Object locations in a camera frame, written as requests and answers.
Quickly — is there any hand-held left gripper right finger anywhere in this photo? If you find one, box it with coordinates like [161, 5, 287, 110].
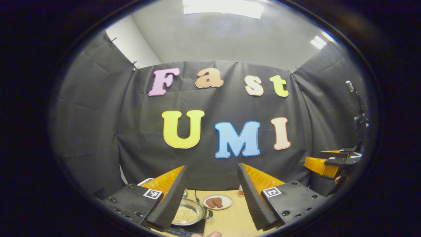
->
[237, 163, 329, 231]

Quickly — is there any round white plate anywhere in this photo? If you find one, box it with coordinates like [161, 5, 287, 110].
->
[202, 194, 233, 210]

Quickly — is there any steel pot with black handles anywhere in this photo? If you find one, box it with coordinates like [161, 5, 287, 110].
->
[171, 197, 213, 226]

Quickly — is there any pile of soybeans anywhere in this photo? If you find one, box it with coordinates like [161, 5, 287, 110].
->
[173, 206, 198, 224]

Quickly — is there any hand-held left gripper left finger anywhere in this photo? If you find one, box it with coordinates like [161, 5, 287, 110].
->
[99, 165, 189, 231]

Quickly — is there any black induction cooktop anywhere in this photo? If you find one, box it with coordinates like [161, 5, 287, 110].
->
[164, 217, 207, 237]

